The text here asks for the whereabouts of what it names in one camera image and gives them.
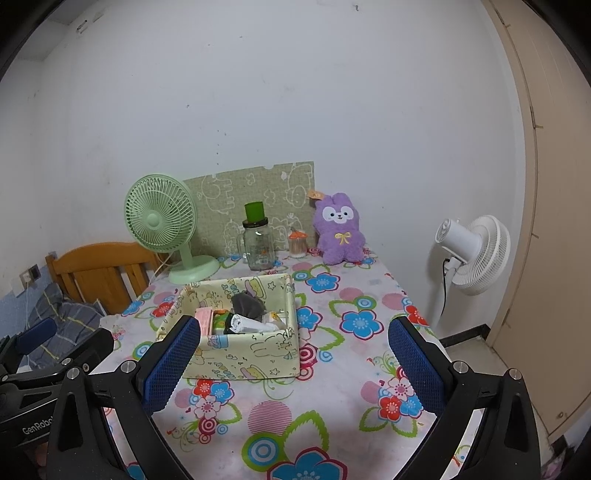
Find floral tablecloth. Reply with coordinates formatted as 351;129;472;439
99;249;467;480

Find purple plush bunny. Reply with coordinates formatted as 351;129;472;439
308;191;367;266

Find white standing fan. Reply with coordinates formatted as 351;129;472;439
427;215;511;330

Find yellow cartoon print storage box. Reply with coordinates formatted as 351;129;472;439
157;273;301;380

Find green printed board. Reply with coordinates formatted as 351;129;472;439
182;161;315;258

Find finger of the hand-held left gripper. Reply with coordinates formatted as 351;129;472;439
7;318;58;358
58;327;115;372

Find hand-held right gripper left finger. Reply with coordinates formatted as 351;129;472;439
45;315;202;480

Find dark grey socks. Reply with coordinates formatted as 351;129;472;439
231;291;267;320

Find blue plaid blanket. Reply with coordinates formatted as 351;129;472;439
21;281;105;370

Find glass jar with green lid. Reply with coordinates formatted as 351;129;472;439
236;202;273;271

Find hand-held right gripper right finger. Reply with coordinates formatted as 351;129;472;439
387;316;541;480

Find black fan cable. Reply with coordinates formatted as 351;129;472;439
438;258;452;319

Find green desk fan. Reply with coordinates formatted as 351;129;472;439
124;174;220;285

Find beige wardrobe door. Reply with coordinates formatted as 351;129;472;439
485;0;591;439

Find small jar with orange lid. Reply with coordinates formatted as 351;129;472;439
288;229;308;258

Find white cloth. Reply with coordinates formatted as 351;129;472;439
230;314;280;334

